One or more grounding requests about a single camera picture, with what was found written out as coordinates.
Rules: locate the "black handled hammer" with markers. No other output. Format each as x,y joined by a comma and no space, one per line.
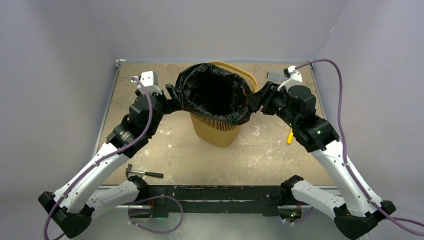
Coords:
129,170

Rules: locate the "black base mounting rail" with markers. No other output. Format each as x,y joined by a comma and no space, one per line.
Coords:
266,200

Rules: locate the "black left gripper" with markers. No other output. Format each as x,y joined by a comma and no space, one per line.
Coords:
172,105

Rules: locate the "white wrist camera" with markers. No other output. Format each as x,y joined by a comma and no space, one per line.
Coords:
294,78
147,82

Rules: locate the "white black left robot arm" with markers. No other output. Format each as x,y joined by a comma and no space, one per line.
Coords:
75,205

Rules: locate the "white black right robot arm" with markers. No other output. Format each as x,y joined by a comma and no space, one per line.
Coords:
357,209

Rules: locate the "yellow plastic trash bin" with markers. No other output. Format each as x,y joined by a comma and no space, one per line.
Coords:
218,133

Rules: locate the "yellow handled screwdriver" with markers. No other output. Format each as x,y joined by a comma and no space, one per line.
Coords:
290,137

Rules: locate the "black plastic trash bag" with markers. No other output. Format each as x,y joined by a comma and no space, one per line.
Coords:
210,91

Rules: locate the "clear plastic screw box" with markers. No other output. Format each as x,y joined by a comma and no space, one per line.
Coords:
276,76

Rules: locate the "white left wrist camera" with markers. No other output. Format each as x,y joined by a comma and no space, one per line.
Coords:
147,82

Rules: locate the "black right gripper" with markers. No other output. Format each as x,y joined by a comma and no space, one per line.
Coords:
265,96

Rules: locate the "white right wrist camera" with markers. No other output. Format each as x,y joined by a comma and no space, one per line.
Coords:
294,78

